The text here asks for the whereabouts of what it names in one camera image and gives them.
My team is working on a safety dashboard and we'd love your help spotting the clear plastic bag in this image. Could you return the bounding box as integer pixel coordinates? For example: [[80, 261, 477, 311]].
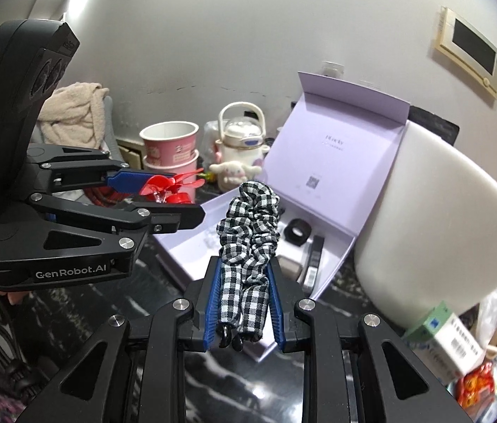
[[203, 120, 225, 162]]

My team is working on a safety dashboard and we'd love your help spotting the black cosmetic box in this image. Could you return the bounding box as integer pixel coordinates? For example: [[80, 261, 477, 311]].
[[303, 235, 325, 294]]

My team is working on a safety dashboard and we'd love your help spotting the white kettle-shaped bottle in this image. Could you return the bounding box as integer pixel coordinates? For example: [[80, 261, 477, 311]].
[[214, 101, 271, 166]]

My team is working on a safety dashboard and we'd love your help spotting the white puppy figure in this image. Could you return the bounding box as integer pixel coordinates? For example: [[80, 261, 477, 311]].
[[209, 161, 260, 195]]

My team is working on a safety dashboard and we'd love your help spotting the white foam board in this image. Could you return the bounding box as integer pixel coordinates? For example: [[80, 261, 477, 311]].
[[353, 121, 497, 332]]

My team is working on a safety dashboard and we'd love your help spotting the red mini fan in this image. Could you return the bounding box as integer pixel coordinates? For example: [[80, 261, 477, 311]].
[[139, 168, 203, 207]]

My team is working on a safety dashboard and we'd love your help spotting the beige wooden frame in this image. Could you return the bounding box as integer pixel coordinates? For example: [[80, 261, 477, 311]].
[[115, 137, 145, 169]]

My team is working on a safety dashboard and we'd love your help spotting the black ring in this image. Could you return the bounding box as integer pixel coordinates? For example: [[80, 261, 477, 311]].
[[284, 218, 311, 246]]

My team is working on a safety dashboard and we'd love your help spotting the blue white medicine box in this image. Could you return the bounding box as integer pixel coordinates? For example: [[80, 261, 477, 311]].
[[416, 344, 467, 385]]

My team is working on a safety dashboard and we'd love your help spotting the beige towel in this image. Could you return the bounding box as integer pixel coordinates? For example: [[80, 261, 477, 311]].
[[38, 85, 110, 148]]

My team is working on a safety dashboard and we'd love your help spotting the clear plastic cup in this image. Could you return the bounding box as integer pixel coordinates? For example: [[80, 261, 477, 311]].
[[321, 61, 346, 78]]

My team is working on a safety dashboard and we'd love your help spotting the cream picture frame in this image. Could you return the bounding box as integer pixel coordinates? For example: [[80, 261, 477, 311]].
[[433, 5, 497, 100]]

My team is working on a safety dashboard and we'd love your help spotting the grey chair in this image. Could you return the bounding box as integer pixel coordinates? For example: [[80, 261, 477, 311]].
[[99, 94, 126, 160]]

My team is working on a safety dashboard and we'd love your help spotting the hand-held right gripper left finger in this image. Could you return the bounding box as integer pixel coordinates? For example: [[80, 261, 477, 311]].
[[11, 256, 225, 423]]

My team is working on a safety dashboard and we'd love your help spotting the green white medicine box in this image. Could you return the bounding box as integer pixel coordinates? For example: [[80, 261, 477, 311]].
[[402, 300, 487, 362]]

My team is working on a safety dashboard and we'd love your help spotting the small taupe case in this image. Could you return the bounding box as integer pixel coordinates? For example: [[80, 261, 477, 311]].
[[276, 258, 303, 281]]

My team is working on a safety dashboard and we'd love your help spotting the black white gingham scrunchie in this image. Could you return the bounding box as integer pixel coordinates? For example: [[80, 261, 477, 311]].
[[217, 180, 281, 352]]

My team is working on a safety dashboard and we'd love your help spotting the lavender gift box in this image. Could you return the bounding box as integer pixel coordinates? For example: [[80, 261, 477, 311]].
[[154, 70, 411, 362]]

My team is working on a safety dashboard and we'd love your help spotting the red plaid scarf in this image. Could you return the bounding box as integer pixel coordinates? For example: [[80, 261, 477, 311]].
[[83, 185, 119, 209]]

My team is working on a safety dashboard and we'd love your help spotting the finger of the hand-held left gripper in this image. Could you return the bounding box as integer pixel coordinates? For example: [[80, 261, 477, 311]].
[[26, 143, 178, 195], [0, 191, 206, 270]]

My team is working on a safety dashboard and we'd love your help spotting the red snack packet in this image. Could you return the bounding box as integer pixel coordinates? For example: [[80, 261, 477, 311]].
[[457, 361, 496, 409]]

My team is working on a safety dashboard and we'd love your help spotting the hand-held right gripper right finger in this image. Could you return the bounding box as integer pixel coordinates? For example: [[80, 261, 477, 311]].
[[268, 256, 482, 423]]

